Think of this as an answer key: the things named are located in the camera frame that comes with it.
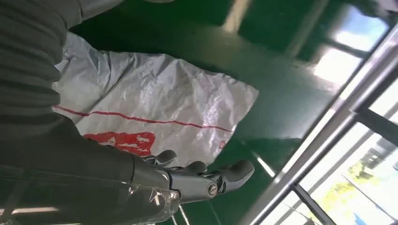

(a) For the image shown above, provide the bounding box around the green conveyor belt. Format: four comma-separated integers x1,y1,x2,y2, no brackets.
69,0,393,225

